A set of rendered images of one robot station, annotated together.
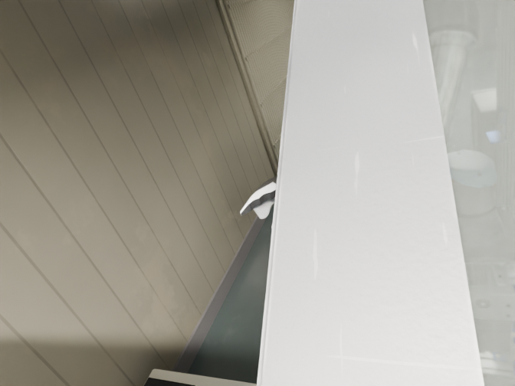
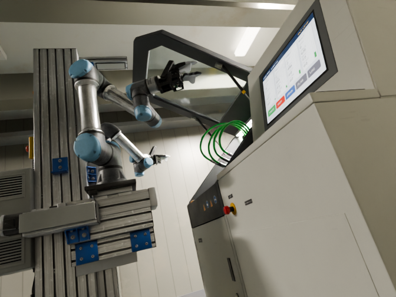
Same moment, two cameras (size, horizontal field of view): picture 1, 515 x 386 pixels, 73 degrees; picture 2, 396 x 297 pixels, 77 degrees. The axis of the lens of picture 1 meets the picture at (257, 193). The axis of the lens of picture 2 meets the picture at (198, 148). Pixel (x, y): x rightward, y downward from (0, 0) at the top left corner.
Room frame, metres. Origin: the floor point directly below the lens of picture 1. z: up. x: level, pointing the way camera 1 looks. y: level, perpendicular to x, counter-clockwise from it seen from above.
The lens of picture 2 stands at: (1.31, 0.61, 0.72)
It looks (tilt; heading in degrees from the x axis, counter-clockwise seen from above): 19 degrees up; 222
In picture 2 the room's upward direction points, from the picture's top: 14 degrees counter-clockwise
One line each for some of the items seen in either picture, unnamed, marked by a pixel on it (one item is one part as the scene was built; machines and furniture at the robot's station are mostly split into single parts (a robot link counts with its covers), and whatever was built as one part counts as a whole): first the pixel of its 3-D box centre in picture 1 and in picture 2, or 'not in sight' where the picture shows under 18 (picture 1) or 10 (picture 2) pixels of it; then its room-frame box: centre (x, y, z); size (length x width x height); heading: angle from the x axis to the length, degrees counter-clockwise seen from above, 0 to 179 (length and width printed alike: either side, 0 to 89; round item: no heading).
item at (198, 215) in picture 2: not in sight; (205, 208); (0.20, -0.45, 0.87); 0.62 x 0.04 x 0.16; 61
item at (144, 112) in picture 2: not in sight; (143, 109); (0.67, -0.24, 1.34); 0.11 x 0.08 x 0.11; 34
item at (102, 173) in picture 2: not in sight; (111, 178); (0.73, -0.53, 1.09); 0.15 x 0.15 x 0.10
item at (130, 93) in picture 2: not in sight; (138, 90); (0.69, -0.23, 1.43); 0.11 x 0.08 x 0.09; 124
